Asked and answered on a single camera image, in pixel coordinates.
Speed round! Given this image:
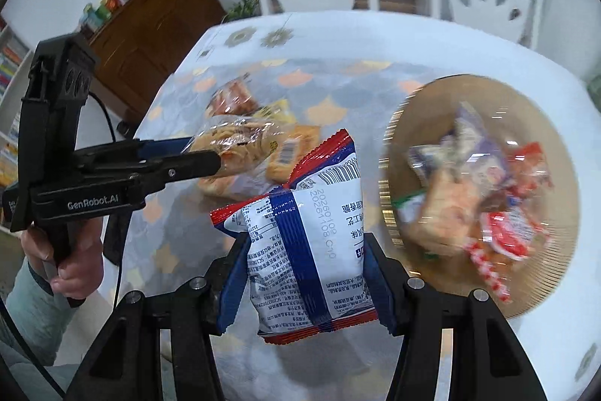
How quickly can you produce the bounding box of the purple cream snack packet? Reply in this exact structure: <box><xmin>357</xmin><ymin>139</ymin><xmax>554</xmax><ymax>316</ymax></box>
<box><xmin>408</xmin><ymin>101</ymin><xmax>509</xmax><ymax>191</ymax></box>

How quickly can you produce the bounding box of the person's left hand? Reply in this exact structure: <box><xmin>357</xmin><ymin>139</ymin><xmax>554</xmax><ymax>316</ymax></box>
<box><xmin>21</xmin><ymin>222</ymin><xmax>105</xmax><ymax>300</ymax></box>

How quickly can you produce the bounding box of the brown snack packet green edge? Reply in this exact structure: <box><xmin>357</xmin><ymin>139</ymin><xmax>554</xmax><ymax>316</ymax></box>
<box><xmin>393</xmin><ymin>170</ymin><xmax>480</xmax><ymax>257</ymax></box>

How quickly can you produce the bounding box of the green box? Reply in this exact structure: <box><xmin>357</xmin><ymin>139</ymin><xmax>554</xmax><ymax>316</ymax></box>
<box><xmin>83</xmin><ymin>4</ymin><xmax>103</xmax><ymax>32</ymax></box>

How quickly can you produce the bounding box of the yellow snack packet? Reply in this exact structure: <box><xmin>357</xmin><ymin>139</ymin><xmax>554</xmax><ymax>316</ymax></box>
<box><xmin>254</xmin><ymin>99</ymin><xmax>297</xmax><ymax>126</ymax></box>

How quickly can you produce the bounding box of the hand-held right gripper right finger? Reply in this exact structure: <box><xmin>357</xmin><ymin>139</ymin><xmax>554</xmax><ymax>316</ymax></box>
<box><xmin>364</xmin><ymin>234</ymin><xmax>548</xmax><ymax>401</ymax></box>

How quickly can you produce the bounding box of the brown wooden cabinet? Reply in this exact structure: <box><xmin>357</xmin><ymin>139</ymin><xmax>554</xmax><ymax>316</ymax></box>
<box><xmin>87</xmin><ymin>0</ymin><xmax>227</xmax><ymax>126</ymax></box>

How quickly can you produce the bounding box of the red striped clear bread packet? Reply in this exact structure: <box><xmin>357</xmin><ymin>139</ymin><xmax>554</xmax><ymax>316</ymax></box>
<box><xmin>462</xmin><ymin>208</ymin><xmax>539</xmax><ymax>306</ymax></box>

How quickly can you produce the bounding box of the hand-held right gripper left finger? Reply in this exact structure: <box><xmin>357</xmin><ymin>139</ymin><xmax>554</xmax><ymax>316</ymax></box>
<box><xmin>66</xmin><ymin>233</ymin><xmax>255</xmax><ymax>401</ymax></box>

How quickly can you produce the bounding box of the ribbed amber glass bowl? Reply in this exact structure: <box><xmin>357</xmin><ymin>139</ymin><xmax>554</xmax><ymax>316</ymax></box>
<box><xmin>382</xmin><ymin>74</ymin><xmax>581</xmax><ymax>320</ymax></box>

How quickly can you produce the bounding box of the blue white red snack packet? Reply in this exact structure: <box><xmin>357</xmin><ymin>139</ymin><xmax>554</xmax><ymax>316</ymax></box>
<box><xmin>210</xmin><ymin>129</ymin><xmax>379</xmax><ymax>344</ymax></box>

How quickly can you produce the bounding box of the orange snack packet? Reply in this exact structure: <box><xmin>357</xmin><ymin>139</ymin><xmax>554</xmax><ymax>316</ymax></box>
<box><xmin>267</xmin><ymin>124</ymin><xmax>321</xmax><ymax>182</ymax></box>

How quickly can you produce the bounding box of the person's left forearm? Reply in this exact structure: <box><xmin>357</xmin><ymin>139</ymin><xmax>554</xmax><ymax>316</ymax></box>
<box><xmin>0</xmin><ymin>257</ymin><xmax>72</xmax><ymax>367</ymax></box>

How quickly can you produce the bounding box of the green potted plant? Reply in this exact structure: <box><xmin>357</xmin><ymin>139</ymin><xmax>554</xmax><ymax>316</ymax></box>
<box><xmin>224</xmin><ymin>0</ymin><xmax>262</xmax><ymax>24</ymax></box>

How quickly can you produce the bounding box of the red brown snack packet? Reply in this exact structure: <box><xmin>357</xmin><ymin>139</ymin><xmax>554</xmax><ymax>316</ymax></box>
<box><xmin>209</xmin><ymin>80</ymin><xmax>260</xmax><ymax>116</ymax></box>

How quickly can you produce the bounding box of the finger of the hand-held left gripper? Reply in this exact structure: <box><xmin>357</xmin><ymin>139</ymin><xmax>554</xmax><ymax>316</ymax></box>
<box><xmin>74</xmin><ymin>137</ymin><xmax>195</xmax><ymax>168</ymax></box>
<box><xmin>93</xmin><ymin>149</ymin><xmax>222</xmax><ymax>191</ymax></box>

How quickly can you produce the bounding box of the black cable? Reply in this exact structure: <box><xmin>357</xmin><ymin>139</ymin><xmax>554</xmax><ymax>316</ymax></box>
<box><xmin>87</xmin><ymin>91</ymin><xmax>131</xmax><ymax>313</ymax></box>
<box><xmin>0</xmin><ymin>297</ymin><xmax>67</xmax><ymax>400</ymax></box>

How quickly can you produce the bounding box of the white bookshelf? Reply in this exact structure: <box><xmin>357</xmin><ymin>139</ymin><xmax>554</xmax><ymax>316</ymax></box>
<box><xmin>0</xmin><ymin>16</ymin><xmax>35</xmax><ymax>233</ymax></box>

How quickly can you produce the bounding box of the clear biscuit packet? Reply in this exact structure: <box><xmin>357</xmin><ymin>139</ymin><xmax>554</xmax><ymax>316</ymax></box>
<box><xmin>188</xmin><ymin>117</ymin><xmax>302</xmax><ymax>182</ymax></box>

